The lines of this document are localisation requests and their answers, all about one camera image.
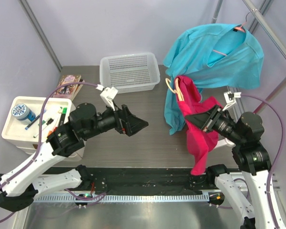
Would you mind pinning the illustrated book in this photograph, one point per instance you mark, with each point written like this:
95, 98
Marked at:
70, 91

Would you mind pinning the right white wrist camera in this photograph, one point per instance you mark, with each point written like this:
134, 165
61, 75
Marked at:
230, 99

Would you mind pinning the blue pen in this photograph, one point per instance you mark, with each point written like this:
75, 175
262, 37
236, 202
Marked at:
32, 122

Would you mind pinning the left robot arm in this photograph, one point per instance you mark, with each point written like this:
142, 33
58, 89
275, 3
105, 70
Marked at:
21, 186

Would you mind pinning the blue t shirt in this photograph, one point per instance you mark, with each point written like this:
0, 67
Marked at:
191, 55

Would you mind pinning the grey clothes rack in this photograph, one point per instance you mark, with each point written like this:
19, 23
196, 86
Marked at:
268, 100

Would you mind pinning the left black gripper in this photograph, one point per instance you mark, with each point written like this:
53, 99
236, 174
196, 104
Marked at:
126, 122

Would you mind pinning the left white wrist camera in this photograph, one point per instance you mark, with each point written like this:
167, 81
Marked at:
108, 94

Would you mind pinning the black green marker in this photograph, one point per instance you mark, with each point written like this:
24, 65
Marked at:
62, 117

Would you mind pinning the white plastic basket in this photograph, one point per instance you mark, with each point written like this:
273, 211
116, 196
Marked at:
130, 73

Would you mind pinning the white slotted cable duct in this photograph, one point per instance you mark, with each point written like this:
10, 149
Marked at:
67, 198

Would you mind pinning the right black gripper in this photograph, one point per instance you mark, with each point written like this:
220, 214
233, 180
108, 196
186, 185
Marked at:
205, 121

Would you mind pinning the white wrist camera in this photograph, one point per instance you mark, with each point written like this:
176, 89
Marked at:
230, 99
108, 94

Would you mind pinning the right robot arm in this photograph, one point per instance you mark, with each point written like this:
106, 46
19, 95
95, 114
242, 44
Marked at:
261, 211

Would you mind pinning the white drawer organizer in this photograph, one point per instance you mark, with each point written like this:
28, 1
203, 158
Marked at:
14, 130

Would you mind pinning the black cap marker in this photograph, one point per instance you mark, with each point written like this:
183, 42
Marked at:
44, 126

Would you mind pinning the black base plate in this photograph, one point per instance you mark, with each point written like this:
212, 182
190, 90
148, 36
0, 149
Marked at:
130, 181

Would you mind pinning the wooden hanger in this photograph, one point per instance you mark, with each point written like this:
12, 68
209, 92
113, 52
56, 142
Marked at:
176, 89

